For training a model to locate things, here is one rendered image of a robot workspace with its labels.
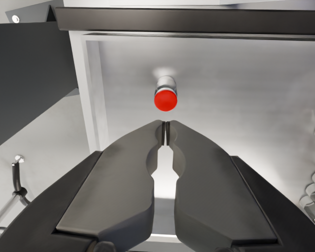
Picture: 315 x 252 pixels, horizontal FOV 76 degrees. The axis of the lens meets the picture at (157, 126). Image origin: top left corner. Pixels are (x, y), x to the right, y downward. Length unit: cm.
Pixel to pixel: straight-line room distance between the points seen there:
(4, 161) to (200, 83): 169
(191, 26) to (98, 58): 9
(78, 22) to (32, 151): 146
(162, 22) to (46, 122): 130
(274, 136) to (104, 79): 21
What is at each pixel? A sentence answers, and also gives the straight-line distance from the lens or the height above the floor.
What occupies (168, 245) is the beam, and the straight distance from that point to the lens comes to 124.
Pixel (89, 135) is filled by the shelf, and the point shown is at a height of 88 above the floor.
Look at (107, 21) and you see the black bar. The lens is 20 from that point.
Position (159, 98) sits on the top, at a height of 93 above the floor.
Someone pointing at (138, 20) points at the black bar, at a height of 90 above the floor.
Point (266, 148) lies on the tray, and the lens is 28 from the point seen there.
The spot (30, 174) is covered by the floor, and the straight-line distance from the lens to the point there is 178.
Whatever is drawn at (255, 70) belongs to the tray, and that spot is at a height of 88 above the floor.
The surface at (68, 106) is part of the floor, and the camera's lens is 132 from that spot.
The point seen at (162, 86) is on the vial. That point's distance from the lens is 19.
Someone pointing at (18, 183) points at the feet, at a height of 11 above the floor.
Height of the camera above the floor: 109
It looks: 62 degrees down
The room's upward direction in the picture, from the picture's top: 174 degrees counter-clockwise
